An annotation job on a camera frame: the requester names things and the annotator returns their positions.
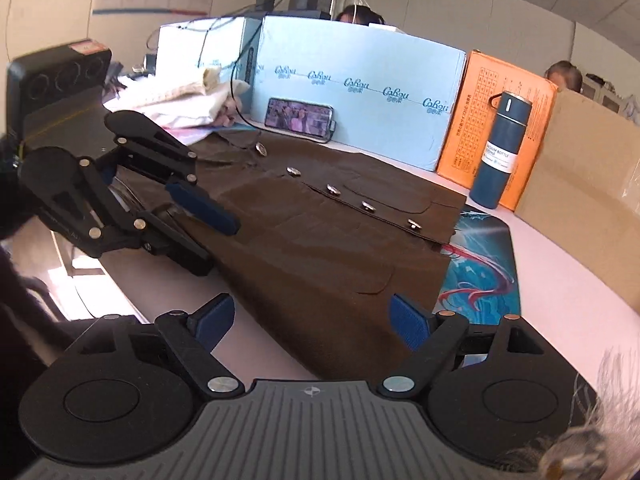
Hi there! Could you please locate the brown button jacket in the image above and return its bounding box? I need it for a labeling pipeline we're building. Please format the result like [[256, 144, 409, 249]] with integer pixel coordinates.
[[176, 130, 465, 382]]

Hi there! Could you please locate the white folded garment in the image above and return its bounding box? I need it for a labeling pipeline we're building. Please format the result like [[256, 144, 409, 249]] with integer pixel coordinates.
[[104, 80, 250, 129]]

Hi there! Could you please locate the cream knitted folded sweater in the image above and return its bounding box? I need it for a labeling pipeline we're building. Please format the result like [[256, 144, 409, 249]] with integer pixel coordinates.
[[118, 66, 221, 110]]

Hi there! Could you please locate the small light blue box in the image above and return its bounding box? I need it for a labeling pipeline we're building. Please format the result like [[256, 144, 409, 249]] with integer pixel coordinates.
[[155, 16, 259, 81]]

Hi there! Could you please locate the smartphone playing video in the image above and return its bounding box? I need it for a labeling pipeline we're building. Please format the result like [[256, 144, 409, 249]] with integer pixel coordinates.
[[265, 98, 335, 142]]

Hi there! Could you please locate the dark blue thermos bottle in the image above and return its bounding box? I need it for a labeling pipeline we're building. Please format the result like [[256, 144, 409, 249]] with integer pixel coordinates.
[[470, 91, 533, 209]]

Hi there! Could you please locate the brown cardboard box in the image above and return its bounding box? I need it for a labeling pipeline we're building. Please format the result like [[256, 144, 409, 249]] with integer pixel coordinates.
[[515, 90, 640, 310]]

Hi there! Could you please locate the black charger on large box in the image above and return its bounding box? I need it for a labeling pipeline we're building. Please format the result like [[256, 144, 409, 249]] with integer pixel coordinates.
[[292, 0, 319, 11]]

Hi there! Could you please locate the large light blue box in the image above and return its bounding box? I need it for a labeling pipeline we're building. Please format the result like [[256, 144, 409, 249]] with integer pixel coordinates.
[[250, 16, 466, 171]]

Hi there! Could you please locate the person behind boxes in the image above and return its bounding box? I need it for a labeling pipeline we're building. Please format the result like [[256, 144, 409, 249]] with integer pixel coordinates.
[[335, 4, 385, 26]]

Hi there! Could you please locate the orange box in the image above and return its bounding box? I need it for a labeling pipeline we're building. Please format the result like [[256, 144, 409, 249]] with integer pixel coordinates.
[[436, 49, 559, 213]]

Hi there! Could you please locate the black cable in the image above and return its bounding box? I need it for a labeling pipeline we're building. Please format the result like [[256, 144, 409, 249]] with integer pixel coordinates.
[[144, 0, 331, 146]]

